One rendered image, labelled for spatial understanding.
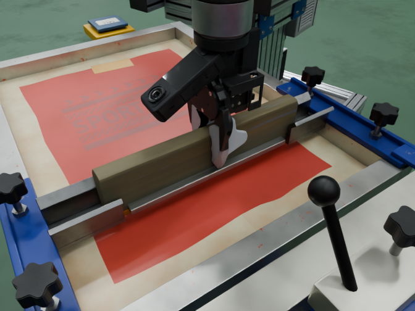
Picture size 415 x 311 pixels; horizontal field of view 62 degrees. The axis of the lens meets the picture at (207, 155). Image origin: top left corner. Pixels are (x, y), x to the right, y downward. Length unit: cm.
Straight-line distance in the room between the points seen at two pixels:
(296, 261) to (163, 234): 21
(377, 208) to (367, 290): 15
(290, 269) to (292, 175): 26
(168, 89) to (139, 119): 31
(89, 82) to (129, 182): 47
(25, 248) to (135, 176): 16
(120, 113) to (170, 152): 30
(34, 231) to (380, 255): 41
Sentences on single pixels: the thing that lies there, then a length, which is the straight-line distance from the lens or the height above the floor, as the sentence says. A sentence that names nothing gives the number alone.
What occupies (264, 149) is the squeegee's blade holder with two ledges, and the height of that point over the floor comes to 99.
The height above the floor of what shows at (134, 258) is 95.
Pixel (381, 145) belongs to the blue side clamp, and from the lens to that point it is 66.
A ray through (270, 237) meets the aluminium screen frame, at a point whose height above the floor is 99.
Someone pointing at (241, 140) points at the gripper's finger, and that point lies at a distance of 54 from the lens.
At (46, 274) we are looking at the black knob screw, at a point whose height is 106.
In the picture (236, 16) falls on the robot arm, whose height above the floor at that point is 124.
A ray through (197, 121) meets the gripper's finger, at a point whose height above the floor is 107.
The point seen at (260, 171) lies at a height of 95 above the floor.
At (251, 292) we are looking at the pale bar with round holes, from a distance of 38.
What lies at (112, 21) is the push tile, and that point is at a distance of 125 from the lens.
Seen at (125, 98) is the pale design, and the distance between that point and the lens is 83.
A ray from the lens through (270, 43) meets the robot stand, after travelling 158.
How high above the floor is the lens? 138
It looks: 41 degrees down
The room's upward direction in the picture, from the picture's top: straight up
